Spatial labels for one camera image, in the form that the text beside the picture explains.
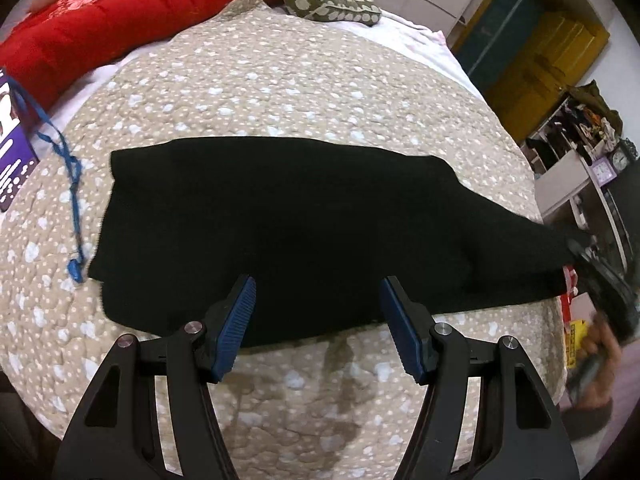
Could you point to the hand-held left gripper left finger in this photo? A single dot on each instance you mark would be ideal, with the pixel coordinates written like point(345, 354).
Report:
point(235, 325)

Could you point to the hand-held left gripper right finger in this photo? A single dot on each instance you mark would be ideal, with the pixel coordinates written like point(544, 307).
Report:
point(400, 325)

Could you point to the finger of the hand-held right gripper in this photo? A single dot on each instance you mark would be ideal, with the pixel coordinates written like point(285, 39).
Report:
point(580, 252)

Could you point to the black pants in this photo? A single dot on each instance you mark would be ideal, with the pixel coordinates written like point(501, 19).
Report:
point(300, 220)

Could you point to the person's right forearm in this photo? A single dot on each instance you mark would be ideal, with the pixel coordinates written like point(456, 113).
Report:
point(587, 422)

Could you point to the person's right hand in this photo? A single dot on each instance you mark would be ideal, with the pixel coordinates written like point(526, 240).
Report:
point(602, 380)

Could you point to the red bag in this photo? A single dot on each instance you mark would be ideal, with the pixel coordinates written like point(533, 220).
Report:
point(570, 292)

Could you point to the yellow box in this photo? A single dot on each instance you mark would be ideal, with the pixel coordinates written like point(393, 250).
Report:
point(576, 340)

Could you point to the white shelf unit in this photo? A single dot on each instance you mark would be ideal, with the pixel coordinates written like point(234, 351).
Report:
point(565, 185)

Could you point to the purple square clock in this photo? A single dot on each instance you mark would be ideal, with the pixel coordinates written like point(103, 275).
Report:
point(603, 170)

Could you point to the round dark clock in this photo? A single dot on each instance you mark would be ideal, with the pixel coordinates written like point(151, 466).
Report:
point(621, 159)

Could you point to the yellow wooden door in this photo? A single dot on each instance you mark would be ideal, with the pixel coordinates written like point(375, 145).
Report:
point(545, 70)

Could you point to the beige spotted quilted blanket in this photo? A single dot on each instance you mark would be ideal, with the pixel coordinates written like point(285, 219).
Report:
point(275, 85)

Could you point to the red floral quilt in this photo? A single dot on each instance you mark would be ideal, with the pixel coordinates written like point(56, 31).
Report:
point(100, 20)

